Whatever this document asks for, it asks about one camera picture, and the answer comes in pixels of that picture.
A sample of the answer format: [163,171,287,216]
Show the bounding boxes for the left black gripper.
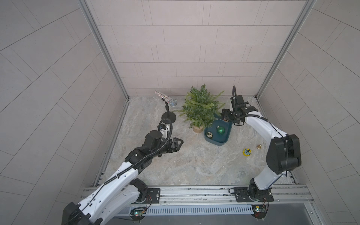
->
[149,138,184,158]

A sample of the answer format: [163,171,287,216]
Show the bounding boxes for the green glitter ball ornament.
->
[216,126,226,135]

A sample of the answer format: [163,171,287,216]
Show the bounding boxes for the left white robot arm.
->
[61,118,183,225]

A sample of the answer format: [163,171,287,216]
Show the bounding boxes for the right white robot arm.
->
[221,86,302,202]

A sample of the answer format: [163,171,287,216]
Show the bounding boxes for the small green christmas tree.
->
[176,84,225,134]

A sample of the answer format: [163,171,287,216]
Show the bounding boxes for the teal plastic tray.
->
[203,115,233,146]

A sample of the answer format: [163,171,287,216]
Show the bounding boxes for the black microphone stand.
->
[161,98,176,123]

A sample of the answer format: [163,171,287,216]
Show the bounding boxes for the yellow round sticker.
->
[243,148,252,157]

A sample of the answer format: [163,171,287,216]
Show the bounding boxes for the silver glitter microphone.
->
[154,91,178,107]

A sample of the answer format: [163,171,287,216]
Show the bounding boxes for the left circuit board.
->
[130,207,146,222]

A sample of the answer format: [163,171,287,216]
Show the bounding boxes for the circuit board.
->
[130,207,146,222]
[252,205,268,219]

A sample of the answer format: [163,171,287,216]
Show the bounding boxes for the right circuit board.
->
[252,205,268,219]

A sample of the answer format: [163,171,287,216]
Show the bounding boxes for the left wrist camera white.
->
[158,123,170,139]

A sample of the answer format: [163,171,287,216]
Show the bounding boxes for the metal base rail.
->
[80,184,313,209]

